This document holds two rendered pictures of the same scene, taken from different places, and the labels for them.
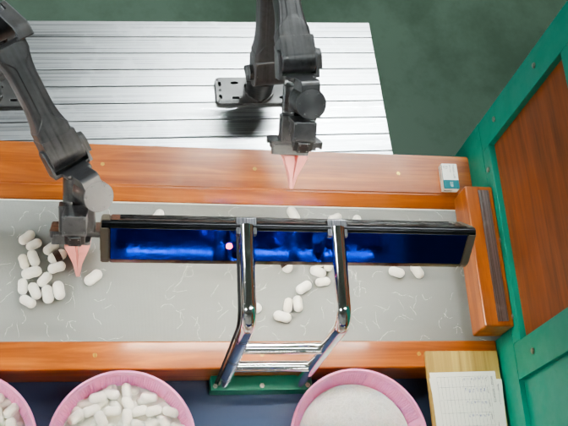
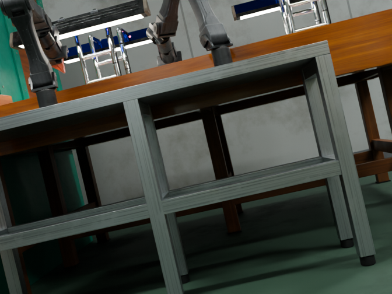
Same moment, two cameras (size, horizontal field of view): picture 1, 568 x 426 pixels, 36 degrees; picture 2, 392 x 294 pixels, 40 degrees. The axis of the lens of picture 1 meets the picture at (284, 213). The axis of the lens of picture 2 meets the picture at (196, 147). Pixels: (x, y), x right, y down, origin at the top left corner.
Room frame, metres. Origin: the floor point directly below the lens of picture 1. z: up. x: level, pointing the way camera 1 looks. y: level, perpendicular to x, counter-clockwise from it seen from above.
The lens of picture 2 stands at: (2.46, 1.41, 0.47)
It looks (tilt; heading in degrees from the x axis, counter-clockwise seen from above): 1 degrees down; 209
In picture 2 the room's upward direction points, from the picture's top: 13 degrees counter-clockwise
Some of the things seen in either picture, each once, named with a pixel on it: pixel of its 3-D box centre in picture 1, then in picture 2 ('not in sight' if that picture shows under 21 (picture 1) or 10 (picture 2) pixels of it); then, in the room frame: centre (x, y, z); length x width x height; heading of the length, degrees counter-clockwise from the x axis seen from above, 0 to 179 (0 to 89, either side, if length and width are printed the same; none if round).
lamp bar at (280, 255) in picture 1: (292, 235); (79, 23); (0.62, -0.03, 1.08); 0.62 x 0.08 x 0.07; 112
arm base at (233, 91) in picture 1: (260, 83); (47, 101); (1.11, 0.16, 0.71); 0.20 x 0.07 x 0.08; 116
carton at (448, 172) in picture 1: (449, 177); not in sight; (1.02, -0.30, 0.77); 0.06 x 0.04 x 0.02; 22
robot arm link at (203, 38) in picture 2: not in sight; (216, 41); (0.85, 0.69, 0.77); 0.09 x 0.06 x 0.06; 148
